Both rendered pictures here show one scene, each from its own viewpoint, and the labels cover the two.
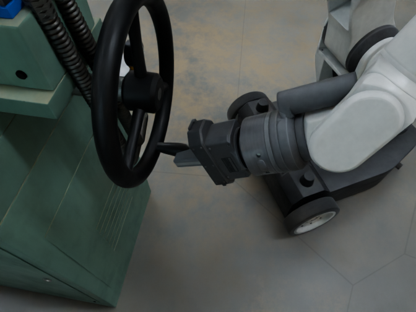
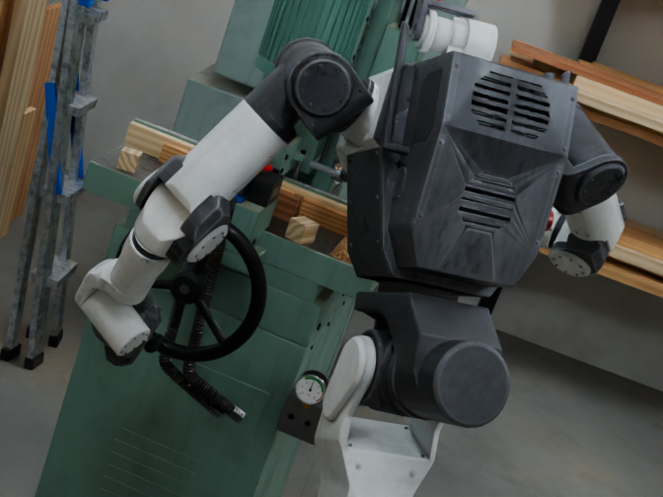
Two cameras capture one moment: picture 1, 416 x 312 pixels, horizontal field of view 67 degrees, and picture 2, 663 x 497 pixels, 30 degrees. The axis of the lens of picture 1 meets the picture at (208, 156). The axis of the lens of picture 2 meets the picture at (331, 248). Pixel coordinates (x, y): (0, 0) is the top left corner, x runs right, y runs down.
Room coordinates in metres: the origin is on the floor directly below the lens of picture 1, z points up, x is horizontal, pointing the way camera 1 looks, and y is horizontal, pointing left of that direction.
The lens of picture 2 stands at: (0.46, -1.98, 1.65)
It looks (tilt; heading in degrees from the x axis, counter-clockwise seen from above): 18 degrees down; 87
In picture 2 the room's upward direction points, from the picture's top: 20 degrees clockwise
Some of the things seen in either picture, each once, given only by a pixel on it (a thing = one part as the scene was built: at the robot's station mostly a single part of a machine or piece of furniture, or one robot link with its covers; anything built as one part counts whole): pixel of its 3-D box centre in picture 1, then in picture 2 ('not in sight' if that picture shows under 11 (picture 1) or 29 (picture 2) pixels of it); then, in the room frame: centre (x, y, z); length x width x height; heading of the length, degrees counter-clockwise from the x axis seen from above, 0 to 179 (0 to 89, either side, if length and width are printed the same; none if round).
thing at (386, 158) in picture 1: (337, 127); not in sight; (0.76, -0.50, 0.19); 0.64 x 0.52 x 0.33; 110
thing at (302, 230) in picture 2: not in sight; (302, 230); (0.50, 0.28, 0.92); 0.05 x 0.04 x 0.04; 57
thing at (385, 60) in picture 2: not in sight; (398, 63); (0.58, 0.62, 1.22); 0.09 x 0.08 x 0.15; 80
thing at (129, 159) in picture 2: not in sight; (129, 160); (0.14, 0.35, 0.92); 0.04 x 0.04 x 0.04; 0
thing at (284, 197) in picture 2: not in sight; (253, 193); (0.38, 0.38, 0.93); 0.18 x 0.02 x 0.05; 170
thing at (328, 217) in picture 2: not in sight; (295, 204); (0.47, 0.42, 0.92); 0.59 x 0.02 x 0.04; 170
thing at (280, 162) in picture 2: not in sight; (273, 156); (0.40, 0.45, 0.99); 0.14 x 0.07 x 0.09; 80
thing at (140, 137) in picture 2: not in sight; (260, 185); (0.39, 0.45, 0.92); 0.60 x 0.02 x 0.05; 170
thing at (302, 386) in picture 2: (133, 56); (311, 390); (0.61, 0.18, 0.65); 0.06 x 0.04 x 0.08; 170
